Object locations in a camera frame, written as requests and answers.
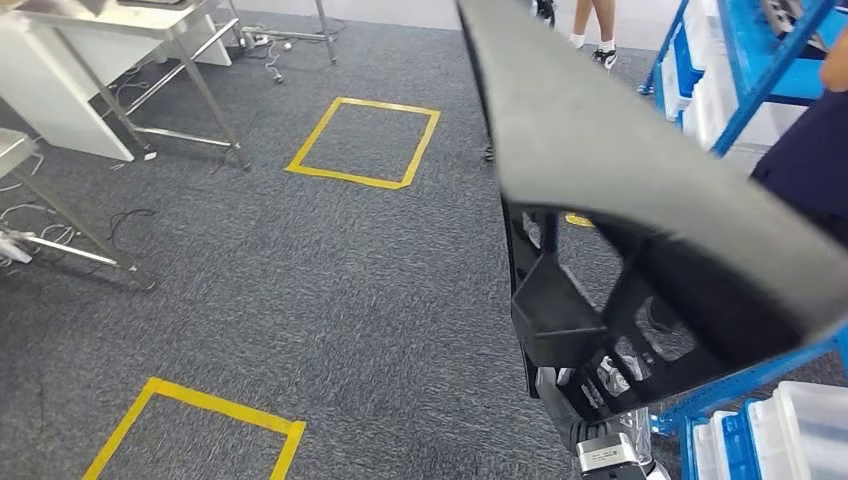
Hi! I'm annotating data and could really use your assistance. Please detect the black plastic panel part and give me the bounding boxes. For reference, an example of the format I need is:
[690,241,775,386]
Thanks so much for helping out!
[455,0,848,425]

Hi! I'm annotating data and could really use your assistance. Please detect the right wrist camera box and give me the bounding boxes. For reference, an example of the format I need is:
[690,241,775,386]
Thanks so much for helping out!
[574,432,643,477]

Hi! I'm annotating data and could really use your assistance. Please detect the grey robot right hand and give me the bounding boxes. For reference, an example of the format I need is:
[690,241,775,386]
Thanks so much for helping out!
[533,366,656,458]

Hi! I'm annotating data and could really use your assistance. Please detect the yellow floor tape square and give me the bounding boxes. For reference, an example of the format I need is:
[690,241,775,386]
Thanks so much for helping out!
[284,96,443,192]
[81,377,308,480]

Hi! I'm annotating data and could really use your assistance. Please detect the clear plastic film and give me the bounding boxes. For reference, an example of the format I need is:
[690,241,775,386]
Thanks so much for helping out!
[592,354,656,452]

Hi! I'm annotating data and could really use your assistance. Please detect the white plastic bins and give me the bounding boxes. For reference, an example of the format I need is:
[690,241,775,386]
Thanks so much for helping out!
[659,0,810,177]

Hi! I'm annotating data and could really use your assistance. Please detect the white cabinet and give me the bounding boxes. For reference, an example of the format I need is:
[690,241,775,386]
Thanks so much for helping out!
[0,13,234,164]

